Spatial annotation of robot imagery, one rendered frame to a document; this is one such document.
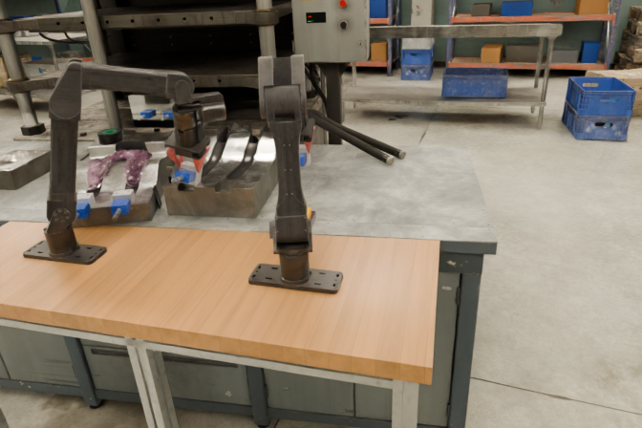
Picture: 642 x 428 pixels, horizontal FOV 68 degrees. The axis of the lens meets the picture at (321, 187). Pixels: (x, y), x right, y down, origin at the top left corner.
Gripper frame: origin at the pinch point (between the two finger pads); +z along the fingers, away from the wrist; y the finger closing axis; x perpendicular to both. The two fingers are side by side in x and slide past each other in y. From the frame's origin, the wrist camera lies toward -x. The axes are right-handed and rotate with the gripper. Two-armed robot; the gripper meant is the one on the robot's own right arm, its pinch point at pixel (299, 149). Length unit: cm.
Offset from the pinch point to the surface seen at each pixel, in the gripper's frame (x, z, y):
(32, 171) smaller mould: -2, 13, 96
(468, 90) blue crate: -286, 213, -88
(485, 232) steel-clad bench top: 22, 6, -50
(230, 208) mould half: 18.2, 4.5, 17.4
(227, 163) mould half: -1.8, 8.1, 24.4
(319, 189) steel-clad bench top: 1.2, 16.2, -3.8
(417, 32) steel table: -300, 156, -38
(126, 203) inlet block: 22.8, -2.8, 43.4
